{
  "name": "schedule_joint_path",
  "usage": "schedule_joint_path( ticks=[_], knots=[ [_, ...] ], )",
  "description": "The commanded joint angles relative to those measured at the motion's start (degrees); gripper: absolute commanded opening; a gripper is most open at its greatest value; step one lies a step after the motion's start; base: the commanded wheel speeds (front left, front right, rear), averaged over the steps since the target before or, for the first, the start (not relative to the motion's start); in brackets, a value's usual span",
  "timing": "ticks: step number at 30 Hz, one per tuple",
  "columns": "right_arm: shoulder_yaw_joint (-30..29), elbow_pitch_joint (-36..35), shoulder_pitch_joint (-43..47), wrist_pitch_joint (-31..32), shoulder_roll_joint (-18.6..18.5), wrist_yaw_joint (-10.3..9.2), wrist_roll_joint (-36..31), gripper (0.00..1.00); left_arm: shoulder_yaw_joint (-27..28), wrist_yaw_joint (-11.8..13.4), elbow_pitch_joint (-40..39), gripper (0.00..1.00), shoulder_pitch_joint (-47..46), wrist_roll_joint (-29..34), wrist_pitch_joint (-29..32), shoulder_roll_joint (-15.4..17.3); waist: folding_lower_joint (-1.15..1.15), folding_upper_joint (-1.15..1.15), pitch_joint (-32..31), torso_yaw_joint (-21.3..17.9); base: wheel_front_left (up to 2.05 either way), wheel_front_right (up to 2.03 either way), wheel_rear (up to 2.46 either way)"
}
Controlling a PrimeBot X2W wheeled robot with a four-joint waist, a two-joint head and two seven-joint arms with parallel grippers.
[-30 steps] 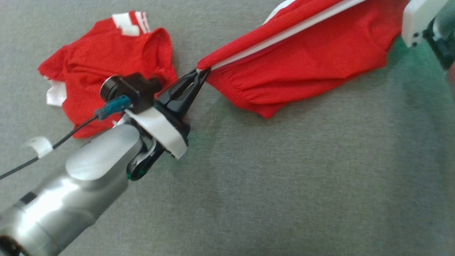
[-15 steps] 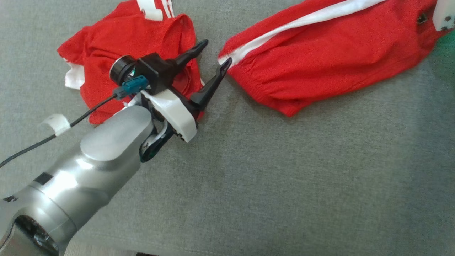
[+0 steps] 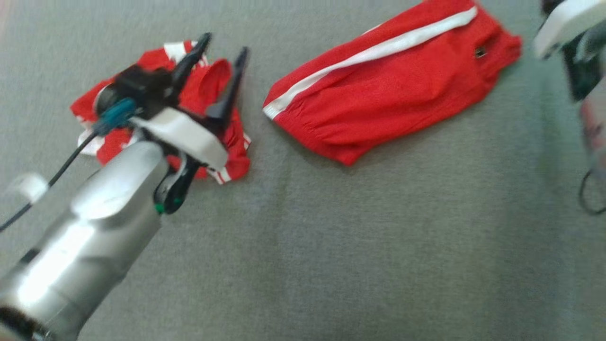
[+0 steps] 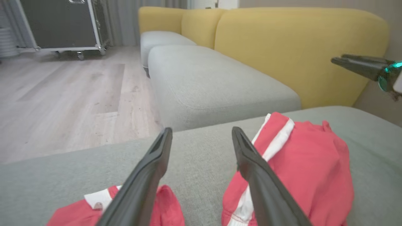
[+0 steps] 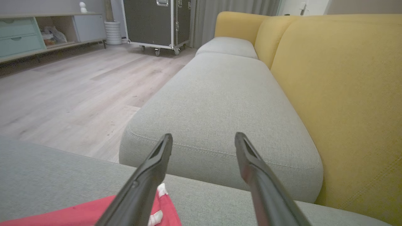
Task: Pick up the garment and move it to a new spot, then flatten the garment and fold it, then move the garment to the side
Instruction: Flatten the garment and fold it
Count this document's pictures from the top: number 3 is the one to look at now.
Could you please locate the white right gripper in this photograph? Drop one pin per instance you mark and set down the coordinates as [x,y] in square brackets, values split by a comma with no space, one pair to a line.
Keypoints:
[568,21]

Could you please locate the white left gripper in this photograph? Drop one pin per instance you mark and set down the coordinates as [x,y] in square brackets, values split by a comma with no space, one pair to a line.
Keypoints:
[189,137]

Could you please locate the red jersey number 23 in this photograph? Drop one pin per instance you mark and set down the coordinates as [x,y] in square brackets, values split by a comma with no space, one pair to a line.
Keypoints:
[215,78]

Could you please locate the red shorts white stripe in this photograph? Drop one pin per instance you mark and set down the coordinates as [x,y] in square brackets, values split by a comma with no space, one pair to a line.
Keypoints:
[402,94]

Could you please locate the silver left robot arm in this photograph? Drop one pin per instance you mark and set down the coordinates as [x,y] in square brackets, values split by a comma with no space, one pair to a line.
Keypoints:
[85,246]

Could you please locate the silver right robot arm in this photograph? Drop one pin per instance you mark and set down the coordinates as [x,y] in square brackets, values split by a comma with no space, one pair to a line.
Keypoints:
[597,128]

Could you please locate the large grey sofa seat cushion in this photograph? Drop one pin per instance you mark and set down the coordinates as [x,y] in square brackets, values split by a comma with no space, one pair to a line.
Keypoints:
[331,260]

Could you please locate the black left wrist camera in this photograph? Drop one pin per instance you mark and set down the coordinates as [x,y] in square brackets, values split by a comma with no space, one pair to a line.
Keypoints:
[142,87]

